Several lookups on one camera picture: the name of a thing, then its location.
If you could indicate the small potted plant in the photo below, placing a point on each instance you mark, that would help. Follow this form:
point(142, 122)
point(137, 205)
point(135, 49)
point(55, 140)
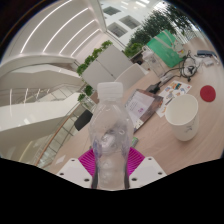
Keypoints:
point(87, 90)

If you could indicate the colourful sticker sheet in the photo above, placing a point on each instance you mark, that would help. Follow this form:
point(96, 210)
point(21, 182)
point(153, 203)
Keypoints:
point(176, 90)

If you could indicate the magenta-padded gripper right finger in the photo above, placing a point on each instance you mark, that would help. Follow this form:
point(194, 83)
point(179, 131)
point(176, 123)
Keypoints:
point(146, 171)

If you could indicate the ceiling light strips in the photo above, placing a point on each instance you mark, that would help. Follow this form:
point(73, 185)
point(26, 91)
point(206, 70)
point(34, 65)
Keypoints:
point(63, 28)

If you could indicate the green plant hedge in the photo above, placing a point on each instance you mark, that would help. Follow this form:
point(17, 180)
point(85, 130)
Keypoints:
point(156, 23)

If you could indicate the white paper cup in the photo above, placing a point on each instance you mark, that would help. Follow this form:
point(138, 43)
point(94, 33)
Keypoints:
point(183, 120)

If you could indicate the white chair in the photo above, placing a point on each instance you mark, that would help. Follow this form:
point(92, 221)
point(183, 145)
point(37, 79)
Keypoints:
point(130, 76)

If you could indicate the small green tube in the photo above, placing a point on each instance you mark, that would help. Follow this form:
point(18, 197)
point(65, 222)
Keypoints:
point(134, 142)

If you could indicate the clear tumbler with lid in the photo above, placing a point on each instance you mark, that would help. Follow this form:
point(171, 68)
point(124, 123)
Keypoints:
point(154, 61)

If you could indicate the flat round red coaster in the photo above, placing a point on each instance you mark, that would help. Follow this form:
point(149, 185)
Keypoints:
point(208, 93)

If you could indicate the white cabinet with plants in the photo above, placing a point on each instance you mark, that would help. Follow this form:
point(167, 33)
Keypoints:
point(106, 65)

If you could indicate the white flat packet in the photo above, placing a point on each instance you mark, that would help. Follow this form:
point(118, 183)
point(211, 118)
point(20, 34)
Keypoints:
point(210, 61)

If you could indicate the clear plastic water bottle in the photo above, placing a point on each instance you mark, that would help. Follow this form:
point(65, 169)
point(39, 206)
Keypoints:
point(110, 133)

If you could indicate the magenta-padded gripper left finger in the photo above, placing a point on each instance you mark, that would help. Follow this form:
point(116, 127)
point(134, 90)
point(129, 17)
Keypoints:
point(75, 171)

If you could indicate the brown notebook with papers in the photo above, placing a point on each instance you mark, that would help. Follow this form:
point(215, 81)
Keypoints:
point(143, 106)

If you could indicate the green tote bag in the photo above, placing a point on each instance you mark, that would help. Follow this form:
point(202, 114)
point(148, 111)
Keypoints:
point(165, 48)

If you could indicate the black power adapter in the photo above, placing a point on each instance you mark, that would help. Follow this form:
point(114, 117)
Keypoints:
point(154, 88)

